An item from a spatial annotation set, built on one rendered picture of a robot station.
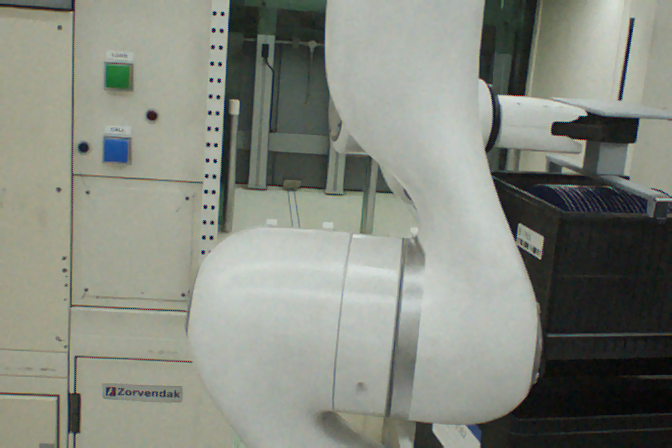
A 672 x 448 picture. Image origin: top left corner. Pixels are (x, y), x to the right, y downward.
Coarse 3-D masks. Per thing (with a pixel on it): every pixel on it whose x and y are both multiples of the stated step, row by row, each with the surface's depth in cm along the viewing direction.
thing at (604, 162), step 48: (624, 144) 103; (528, 240) 100; (576, 240) 94; (624, 240) 96; (576, 288) 96; (624, 288) 97; (576, 336) 97; (624, 336) 98; (576, 384) 105; (624, 384) 106
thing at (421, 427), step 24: (528, 408) 127; (552, 408) 128; (576, 408) 129; (600, 408) 129; (624, 408) 124; (648, 408) 119; (432, 432) 117; (456, 432) 109; (480, 432) 102; (504, 432) 96; (528, 432) 95; (552, 432) 96; (576, 432) 97; (600, 432) 97; (624, 432) 98; (648, 432) 99
